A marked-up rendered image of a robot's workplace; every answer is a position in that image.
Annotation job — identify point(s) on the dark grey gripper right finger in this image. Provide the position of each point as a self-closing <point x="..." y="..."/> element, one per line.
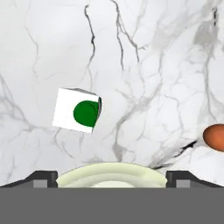
<point x="180" y="176"/>

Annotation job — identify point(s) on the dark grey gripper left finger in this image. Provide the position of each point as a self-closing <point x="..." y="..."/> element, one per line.
<point x="43" y="176"/>

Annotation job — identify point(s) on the pale green bowl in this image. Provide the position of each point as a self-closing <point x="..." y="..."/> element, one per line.
<point x="112" y="175"/>

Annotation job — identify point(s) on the white milk carton green cap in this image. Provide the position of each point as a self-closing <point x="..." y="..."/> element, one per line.
<point x="76" y="110"/>

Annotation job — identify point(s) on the brown egg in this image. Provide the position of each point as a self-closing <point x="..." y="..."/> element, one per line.
<point x="215" y="137"/>

